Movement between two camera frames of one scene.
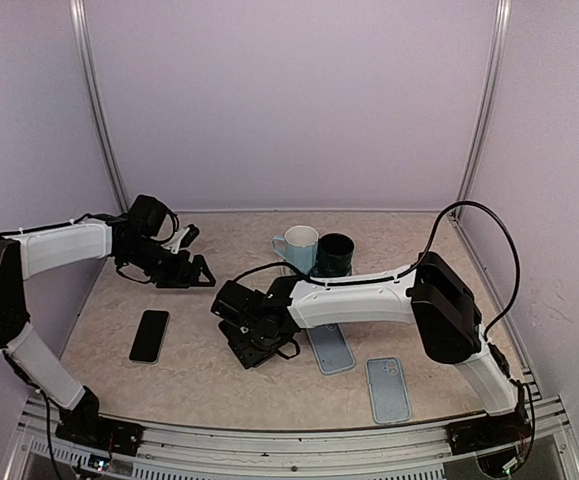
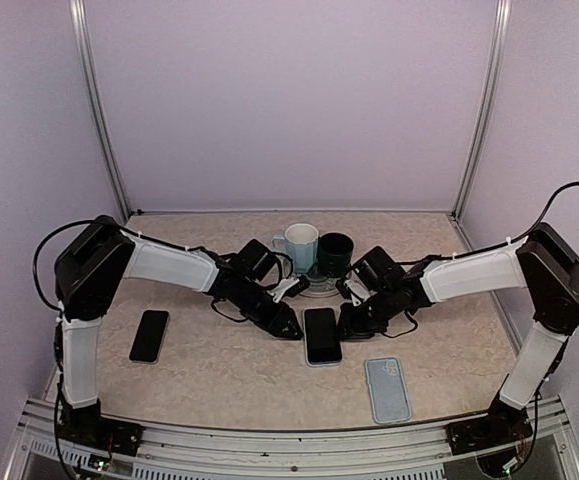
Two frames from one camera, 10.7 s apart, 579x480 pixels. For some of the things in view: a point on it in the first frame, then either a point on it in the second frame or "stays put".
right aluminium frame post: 503,11 stays put
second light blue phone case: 387,390 stays put
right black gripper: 247,355 → 352,327
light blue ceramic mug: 298,247 stays put
